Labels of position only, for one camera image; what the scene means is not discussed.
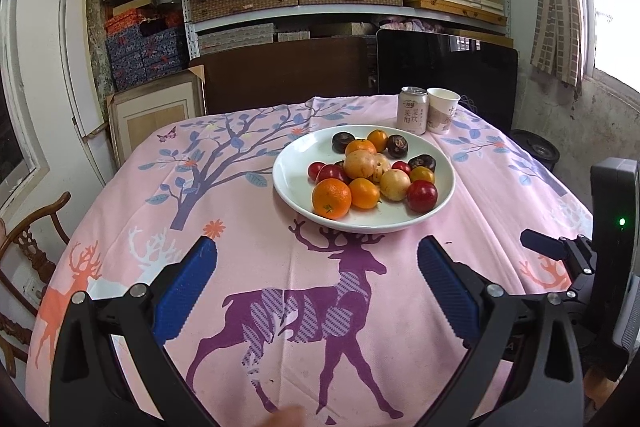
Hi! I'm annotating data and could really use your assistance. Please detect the wooden framed panel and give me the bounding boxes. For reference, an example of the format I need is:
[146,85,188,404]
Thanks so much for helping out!
[106,69,206,168]

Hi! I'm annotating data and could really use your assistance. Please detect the stack of blue patterned boxes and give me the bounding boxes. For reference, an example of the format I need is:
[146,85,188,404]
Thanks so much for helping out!
[107,24,191,92]

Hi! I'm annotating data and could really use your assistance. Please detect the green marbled board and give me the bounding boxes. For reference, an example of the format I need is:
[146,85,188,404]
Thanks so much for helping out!
[85,0,118,108]

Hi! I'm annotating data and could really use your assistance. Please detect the bright window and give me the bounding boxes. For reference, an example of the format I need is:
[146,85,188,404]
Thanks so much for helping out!
[575,0,640,108]

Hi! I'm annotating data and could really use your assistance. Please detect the white oval plate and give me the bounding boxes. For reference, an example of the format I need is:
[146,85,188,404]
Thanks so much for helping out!
[272,124,457,235]

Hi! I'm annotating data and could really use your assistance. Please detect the wall socket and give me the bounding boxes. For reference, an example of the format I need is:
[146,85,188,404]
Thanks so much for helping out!
[22,277,46,303]

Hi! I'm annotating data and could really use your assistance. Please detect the person's left hand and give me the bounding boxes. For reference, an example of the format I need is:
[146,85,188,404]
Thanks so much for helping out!
[260,406,307,427]

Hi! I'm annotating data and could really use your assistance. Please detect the carved wooden chair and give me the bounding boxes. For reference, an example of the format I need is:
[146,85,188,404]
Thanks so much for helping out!
[0,192,73,378]

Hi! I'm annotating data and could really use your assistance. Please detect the pink cloth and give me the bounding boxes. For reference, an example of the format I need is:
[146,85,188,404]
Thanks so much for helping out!
[380,18,446,32]

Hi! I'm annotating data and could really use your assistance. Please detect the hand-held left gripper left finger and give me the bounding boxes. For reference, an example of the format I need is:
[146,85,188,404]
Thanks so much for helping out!
[48,235,218,427]

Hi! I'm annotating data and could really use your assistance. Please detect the paper cup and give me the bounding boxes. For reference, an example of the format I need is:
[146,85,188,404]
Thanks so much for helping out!
[426,87,461,135]

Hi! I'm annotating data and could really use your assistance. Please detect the beverage can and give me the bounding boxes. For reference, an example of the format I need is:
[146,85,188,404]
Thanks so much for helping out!
[396,86,429,136]

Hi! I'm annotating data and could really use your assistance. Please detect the large orange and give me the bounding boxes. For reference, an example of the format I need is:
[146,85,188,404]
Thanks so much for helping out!
[312,177,353,221]

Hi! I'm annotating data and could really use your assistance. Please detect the brown wooden board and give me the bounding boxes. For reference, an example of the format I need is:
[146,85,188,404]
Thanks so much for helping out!
[189,36,378,115]

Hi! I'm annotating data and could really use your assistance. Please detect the black monitor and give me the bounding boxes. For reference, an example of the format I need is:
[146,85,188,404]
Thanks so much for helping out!
[376,29,519,135]

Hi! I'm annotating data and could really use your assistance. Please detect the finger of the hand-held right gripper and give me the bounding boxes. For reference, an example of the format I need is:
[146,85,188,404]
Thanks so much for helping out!
[562,274,601,325]
[520,229,596,277]

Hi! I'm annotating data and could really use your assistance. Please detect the red plum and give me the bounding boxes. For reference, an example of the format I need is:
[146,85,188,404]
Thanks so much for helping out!
[316,164,351,186]
[406,180,439,214]

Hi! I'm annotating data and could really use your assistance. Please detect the white framed window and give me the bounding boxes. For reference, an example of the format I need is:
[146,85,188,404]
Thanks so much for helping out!
[0,0,51,218]

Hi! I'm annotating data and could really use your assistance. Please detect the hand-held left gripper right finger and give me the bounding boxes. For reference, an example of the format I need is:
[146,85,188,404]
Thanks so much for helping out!
[416,235,585,427]

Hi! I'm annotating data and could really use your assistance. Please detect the black round object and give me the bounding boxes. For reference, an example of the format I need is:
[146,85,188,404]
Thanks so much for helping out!
[510,129,561,172]

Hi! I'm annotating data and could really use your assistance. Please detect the stack of orange boxes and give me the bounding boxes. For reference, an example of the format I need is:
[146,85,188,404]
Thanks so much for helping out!
[105,9,186,35]

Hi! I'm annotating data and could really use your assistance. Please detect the pink deer print tablecloth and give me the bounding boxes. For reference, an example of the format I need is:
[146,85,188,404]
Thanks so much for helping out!
[25,93,598,427]

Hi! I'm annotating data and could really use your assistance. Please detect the white board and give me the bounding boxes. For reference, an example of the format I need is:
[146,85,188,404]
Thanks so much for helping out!
[59,0,118,185]

